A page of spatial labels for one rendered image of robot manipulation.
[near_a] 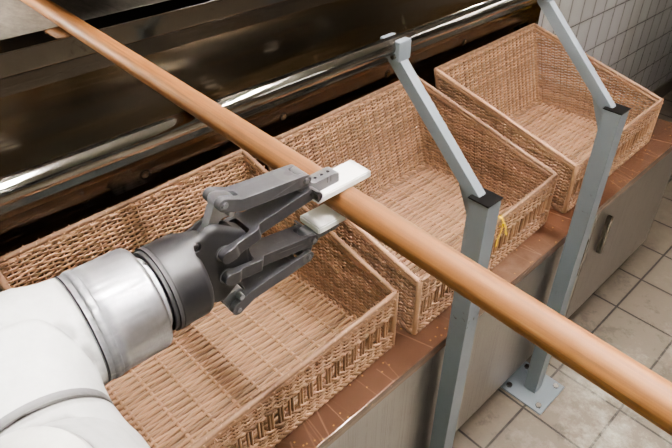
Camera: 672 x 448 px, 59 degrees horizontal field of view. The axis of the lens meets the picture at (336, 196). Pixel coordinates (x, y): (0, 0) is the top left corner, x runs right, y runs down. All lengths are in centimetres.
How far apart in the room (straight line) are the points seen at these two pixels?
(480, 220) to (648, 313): 141
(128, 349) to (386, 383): 79
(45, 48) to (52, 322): 71
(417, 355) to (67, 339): 90
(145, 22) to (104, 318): 78
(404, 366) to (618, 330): 118
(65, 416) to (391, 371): 88
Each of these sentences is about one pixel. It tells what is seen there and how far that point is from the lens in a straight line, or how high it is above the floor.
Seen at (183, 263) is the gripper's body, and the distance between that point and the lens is 48.
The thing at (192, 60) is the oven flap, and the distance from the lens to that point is 125.
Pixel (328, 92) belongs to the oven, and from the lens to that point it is 150.
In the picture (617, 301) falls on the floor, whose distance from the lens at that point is 237.
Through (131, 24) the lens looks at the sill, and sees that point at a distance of 115.
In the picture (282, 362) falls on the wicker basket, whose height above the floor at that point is 59.
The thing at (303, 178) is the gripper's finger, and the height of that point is 124.
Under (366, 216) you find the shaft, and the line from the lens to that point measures 55.
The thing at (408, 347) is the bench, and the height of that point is 58.
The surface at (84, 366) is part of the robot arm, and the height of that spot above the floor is 121.
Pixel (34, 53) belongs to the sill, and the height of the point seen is 117.
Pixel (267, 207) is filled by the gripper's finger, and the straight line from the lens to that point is 53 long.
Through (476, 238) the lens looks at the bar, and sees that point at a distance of 106.
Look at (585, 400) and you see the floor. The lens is 203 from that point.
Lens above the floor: 153
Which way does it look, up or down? 35 degrees down
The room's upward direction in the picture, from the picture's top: straight up
